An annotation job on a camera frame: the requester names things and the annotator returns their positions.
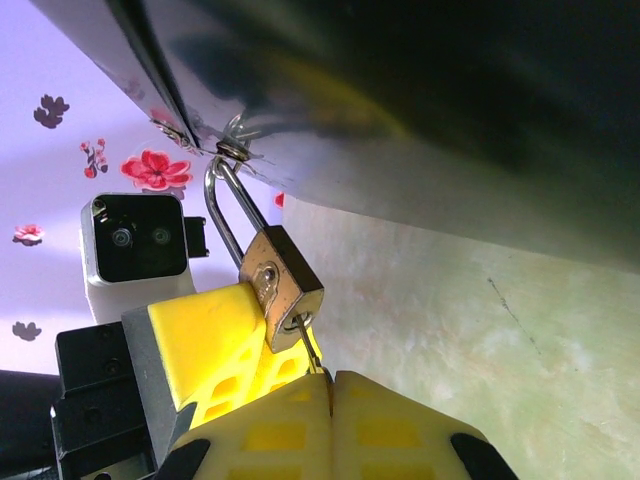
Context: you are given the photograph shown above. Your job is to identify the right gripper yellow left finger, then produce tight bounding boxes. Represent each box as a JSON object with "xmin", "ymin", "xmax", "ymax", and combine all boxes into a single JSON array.
[{"xmin": 159, "ymin": 370, "xmax": 335, "ymax": 480}]

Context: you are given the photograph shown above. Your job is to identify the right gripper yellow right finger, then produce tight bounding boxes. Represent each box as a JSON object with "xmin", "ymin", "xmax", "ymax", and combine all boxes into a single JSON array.
[{"xmin": 332, "ymin": 370, "xmax": 521, "ymax": 480}]

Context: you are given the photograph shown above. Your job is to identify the small metal key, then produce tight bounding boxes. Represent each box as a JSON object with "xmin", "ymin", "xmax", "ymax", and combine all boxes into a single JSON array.
[{"xmin": 293, "ymin": 312, "xmax": 333, "ymax": 390}]

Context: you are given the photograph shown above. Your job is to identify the brass padlock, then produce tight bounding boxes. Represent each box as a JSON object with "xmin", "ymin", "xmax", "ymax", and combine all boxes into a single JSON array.
[{"xmin": 203, "ymin": 153, "xmax": 326, "ymax": 355}]

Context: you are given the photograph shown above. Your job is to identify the starry night print box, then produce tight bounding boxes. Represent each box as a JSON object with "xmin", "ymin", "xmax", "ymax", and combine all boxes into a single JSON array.
[{"xmin": 29, "ymin": 0, "xmax": 640, "ymax": 276}]

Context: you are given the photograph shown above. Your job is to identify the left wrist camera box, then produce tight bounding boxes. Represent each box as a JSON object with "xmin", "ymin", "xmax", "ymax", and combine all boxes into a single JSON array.
[{"xmin": 80, "ymin": 192, "xmax": 209, "ymax": 327}]

